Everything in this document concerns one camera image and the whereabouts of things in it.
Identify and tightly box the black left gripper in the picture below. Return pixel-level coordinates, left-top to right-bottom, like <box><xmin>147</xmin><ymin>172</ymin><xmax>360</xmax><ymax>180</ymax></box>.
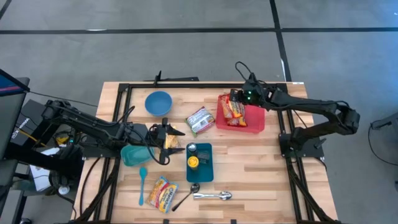
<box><xmin>146</xmin><ymin>117</ymin><xmax>186</xmax><ymax>165</ymax></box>

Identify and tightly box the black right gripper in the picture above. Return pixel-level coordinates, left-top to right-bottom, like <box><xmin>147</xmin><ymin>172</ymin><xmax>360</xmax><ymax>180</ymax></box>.
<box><xmin>229</xmin><ymin>79</ymin><xmax>274</xmax><ymax>105</ymax></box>

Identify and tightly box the yellow ramen packet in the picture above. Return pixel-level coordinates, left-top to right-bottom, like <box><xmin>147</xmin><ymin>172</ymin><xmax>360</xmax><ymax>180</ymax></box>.
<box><xmin>164</xmin><ymin>125</ymin><xmax>182</xmax><ymax>150</ymax></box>

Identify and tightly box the dark red ramen packet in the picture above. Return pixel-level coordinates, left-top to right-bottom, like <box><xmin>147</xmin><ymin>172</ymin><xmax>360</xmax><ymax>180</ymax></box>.
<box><xmin>218</xmin><ymin>95</ymin><xmax>234</xmax><ymax>121</ymax></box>

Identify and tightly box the bright red ramen packet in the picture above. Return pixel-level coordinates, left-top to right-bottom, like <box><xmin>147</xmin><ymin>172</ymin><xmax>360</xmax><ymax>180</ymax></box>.
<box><xmin>228</xmin><ymin>100</ymin><xmax>248</xmax><ymax>127</ymax></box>

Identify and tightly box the yellow-lid seasoning jar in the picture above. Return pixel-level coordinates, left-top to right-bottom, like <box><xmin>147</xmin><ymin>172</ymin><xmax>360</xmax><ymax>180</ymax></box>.
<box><xmin>187</xmin><ymin>156</ymin><xmax>200</xmax><ymax>171</ymax></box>

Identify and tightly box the red plastic bin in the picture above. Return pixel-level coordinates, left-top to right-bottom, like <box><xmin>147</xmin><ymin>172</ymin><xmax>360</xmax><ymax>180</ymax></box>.
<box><xmin>215</xmin><ymin>94</ymin><xmax>266</xmax><ymax>134</ymax></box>

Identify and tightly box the dark green spice tin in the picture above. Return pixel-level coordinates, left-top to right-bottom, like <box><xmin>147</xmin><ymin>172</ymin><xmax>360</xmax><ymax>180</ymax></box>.
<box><xmin>197</xmin><ymin>151</ymin><xmax>211</xmax><ymax>165</ymax></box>

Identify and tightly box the blue-edged ramen packet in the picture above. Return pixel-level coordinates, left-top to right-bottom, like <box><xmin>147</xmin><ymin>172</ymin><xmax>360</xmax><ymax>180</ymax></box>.
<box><xmin>145</xmin><ymin>175</ymin><xmax>180</xmax><ymax>214</ymax></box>

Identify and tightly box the green-edged shrimp ramen packet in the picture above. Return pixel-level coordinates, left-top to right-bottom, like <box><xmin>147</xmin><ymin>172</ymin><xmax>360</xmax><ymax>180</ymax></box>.
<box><xmin>185</xmin><ymin>106</ymin><xmax>216</xmax><ymax>138</ymax></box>

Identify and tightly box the blue round bowl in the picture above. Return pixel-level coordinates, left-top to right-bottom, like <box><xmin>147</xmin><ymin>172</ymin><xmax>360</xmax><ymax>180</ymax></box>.
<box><xmin>144</xmin><ymin>90</ymin><xmax>173</xmax><ymax>117</ymax></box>

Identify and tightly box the blue rectangular plastic bin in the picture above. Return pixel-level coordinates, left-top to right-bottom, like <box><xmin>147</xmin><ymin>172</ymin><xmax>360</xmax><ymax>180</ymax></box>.
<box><xmin>186</xmin><ymin>142</ymin><xmax>215</xmax><ymax>183</ymax></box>

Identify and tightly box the teal plastic bin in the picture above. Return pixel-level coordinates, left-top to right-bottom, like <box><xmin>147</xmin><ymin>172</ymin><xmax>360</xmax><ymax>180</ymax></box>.
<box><xmin>120</xmin><ymin>144</ymin><xmax>155</xmax><ymax>167</ymax></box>

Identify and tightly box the teal plastic spoon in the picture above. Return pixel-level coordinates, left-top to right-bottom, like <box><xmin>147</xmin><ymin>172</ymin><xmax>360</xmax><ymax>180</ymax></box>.
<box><xmin>138</xmin><ymin>167</ymin><xmax>148</xmax><ymax>207</ymax></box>

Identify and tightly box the black spoon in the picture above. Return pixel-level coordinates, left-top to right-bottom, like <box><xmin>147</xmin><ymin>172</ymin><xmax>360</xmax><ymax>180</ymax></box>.
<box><xmin>171</xmin><ymin>183</ymin><xmax>201</xmax><ymax>212</ymax></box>

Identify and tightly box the silver metal spoon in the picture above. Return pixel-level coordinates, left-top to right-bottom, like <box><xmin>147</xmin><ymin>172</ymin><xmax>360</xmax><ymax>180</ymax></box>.
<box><xmin>192</xmin><ymin>190</ymin><xmax>233</xmax><ymax>201</ymax></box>

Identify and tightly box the white paper sheet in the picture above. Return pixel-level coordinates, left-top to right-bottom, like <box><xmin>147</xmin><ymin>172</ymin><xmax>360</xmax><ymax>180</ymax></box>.
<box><xmin>30</xmin><ymin>147</ymin><xmax>60</xmax><ymax>192</ymax></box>

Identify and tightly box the black cardboard box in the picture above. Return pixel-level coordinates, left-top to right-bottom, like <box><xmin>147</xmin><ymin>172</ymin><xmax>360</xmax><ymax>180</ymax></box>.
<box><xmin>11</xmin><ymin>99</ymin><xmax>60</xmax><ymax>147</ymax></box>

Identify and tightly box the dark computer monitor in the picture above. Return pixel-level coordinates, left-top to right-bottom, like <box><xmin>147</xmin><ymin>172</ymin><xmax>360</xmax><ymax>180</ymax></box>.
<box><xmin>0</xmin><ymin>68</ymin><xmax>31</xmax><ymax>161</ymax></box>

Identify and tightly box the black aluminium table frame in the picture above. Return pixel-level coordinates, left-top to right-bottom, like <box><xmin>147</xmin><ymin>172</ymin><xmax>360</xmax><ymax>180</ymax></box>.
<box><xmin>70</xmin><ymin>70</ymin><xmax>343</xmax><ymax>224</ymax></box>

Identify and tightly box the thin black cable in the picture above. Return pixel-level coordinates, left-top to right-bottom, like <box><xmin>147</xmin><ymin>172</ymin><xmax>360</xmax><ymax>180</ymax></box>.
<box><xmin>29</xmin><ymin>90</ymin><xmax>98</xmax><ymax>108</ymax></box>

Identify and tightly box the black floor cable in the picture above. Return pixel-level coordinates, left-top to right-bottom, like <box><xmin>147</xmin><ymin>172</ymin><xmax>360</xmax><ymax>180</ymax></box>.
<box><xmin>368</xmin><ymin>118</ymin><xmax>398</xmax><ymax>166</ymax></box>

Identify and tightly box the yellow cable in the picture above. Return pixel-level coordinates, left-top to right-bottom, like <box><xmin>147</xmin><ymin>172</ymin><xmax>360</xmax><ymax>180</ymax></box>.
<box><xmin>20</xmin><ymin>129</ymin><xmax>48</xmax><ymax>147</ymax></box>

